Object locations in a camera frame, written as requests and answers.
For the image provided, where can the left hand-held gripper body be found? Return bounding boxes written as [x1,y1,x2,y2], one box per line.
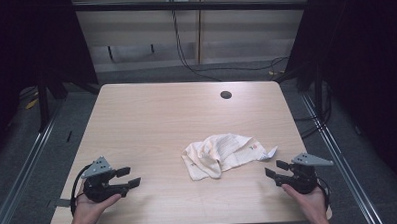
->
[80,154,131,204]

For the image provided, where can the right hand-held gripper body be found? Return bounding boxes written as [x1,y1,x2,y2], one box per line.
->
[273,151,335,195]

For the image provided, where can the white cloth towel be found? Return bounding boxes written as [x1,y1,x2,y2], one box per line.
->
[180,131,280,183]

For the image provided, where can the person's right hand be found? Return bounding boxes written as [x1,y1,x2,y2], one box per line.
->
[281,182,328,222]

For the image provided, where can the person's left hand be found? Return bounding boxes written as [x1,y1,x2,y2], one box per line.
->
[70,183,123,224]

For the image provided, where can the black metal stand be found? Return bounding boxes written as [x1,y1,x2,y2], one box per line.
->
[35,81,52,134]

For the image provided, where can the yellow floor object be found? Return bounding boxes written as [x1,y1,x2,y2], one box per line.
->
[24,97,40,111]

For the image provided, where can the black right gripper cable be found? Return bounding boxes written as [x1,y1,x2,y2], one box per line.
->
[316,176,332,211]

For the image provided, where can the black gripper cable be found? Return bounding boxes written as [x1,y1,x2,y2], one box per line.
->
[68,164,95,217]
[316,176,332,211]

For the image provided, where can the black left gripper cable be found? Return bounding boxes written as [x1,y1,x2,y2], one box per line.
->
[68,164,95,217]

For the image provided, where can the aluminium floor rail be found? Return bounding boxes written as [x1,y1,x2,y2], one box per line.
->
[299,88,386,224]
[0,103,68,224]

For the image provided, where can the bundle of black floor cables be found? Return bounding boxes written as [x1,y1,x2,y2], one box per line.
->
[292,81,335,141]

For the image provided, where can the long black wall cable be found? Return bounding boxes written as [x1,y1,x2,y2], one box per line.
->
[171,6,290,84]

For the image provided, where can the black horizontal frame bar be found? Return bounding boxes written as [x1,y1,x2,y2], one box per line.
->
[72,0,310,18]

